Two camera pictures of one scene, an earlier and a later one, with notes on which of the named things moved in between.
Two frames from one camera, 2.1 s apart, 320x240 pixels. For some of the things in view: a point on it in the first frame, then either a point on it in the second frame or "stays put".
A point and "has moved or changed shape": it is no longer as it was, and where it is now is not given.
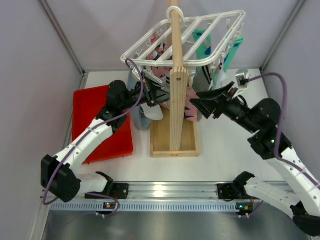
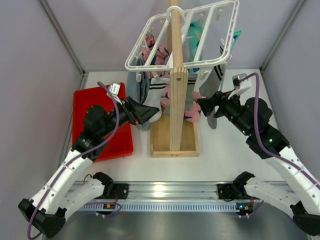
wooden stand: [170, 135] stays put
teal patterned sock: [204, 50] -> [195, 30]
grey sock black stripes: [202, 79] -> [211, 82]
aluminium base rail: [195, 197] stays put
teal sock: [230, 57] -> [236, 34]
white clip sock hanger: [202, 41] has moved or changed shape
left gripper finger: [161, 96] -> [145, 112]
